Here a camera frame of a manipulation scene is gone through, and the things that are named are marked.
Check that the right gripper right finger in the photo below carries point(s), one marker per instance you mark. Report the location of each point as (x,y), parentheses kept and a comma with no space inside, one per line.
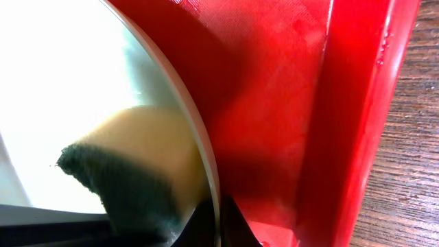
(235,231)

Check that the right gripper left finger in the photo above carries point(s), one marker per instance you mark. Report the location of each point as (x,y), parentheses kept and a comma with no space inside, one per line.
(200,229)

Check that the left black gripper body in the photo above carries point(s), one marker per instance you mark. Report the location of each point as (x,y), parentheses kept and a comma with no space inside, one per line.
(29,226)

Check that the green yellow sponge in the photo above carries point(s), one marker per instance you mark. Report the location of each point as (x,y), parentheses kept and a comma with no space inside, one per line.
(145,166)

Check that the pale green plate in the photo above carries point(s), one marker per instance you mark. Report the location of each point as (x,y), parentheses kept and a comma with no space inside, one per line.
(66,68)

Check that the red plastic tray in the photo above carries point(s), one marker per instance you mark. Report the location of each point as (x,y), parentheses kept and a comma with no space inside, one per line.
(294,95)

